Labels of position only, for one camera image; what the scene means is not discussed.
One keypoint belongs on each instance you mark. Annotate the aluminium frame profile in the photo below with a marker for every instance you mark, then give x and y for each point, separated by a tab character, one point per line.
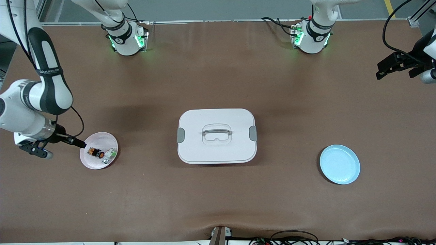
40	12
417	18

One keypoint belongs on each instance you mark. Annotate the pink round plate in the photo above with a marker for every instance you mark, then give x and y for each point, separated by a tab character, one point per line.
92	161

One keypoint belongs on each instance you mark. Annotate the grey table edge rail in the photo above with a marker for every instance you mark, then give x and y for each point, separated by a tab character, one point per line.
221	21

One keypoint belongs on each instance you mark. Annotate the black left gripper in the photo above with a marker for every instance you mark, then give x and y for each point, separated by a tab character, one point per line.
409	62

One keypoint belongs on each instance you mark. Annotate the light blue round plate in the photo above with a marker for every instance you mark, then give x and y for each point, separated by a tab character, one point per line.
340	165

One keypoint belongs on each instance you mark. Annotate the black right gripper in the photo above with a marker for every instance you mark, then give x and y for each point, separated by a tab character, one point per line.
60	131

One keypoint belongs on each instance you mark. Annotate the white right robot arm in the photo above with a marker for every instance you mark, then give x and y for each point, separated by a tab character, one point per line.
20	115

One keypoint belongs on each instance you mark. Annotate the green white switch module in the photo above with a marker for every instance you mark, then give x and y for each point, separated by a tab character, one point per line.
109	156

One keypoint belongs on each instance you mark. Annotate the front camera mount bracket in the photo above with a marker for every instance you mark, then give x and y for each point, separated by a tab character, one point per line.
219	236

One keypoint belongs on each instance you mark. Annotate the white box lid grey latches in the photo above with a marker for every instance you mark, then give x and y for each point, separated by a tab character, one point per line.
218	149

